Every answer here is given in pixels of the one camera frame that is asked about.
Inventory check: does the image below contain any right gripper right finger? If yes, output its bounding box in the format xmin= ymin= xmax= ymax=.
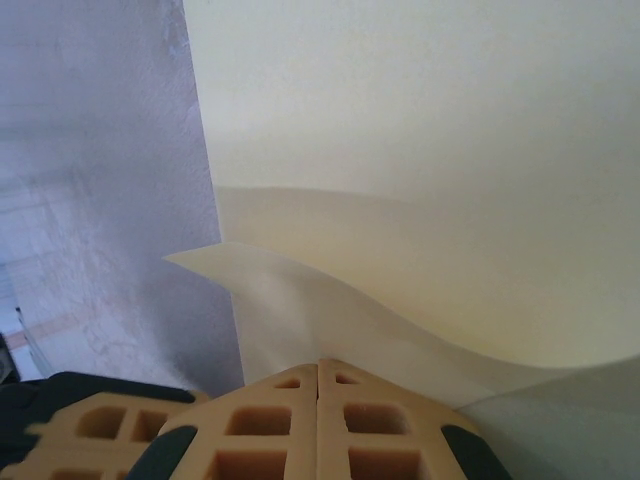
xmin=319 ymin=357 xmax=514 ymax=480

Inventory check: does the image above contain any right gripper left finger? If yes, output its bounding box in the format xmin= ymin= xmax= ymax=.
xmin=129 ymin=362 xmax=320 ymax=480

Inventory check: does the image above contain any yellow paper sheet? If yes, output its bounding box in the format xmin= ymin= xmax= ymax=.
xmin=162 ymin=0 xmax=640 ymax=416

